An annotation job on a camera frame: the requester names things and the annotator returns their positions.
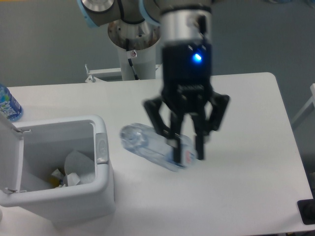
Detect black clamp at table edge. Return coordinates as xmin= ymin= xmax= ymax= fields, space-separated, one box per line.
xmin=297 ymin=199 xmax=315 ymax=225

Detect crushed clear plastic bottle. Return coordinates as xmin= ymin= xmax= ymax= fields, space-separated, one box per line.
xmin=120 ymin=123 xmax=198 ymax=172

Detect white plastic trash can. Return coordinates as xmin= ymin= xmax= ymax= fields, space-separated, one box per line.
xmin=0 ymin=115 xmax=115 ymax=222

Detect yellow white trash pieces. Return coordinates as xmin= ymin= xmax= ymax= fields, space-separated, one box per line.
xmin=48 ymin=168 xmax=66 ymax=188

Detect black cable on pedestal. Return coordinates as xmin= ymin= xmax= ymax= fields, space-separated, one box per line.
xmin=125 ymin=38 xmax=139 ymax=81

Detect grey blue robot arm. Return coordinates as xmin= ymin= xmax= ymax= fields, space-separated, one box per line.
xmin=77 ymin=0 xmax=230 ymax=164

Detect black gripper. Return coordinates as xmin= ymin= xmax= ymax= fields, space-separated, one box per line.
xmin=143 ymin=40 xmax=230 ymax=164

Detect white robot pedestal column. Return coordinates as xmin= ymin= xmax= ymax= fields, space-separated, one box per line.
xmin=108 ymin=20 xmax=160 ymax=81

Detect blue labelled water bottle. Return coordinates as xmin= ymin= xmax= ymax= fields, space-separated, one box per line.
xmin=0 ymin=84 xmax=24 ymax=122

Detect white pedestal base frame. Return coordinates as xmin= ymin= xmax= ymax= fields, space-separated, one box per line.
xmin=84 ymin=62 xmax=164 ymax=83

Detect white frame at right edge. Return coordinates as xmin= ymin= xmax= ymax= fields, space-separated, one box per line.
xmin=291 ymin=83 xmax=315 ymax=130

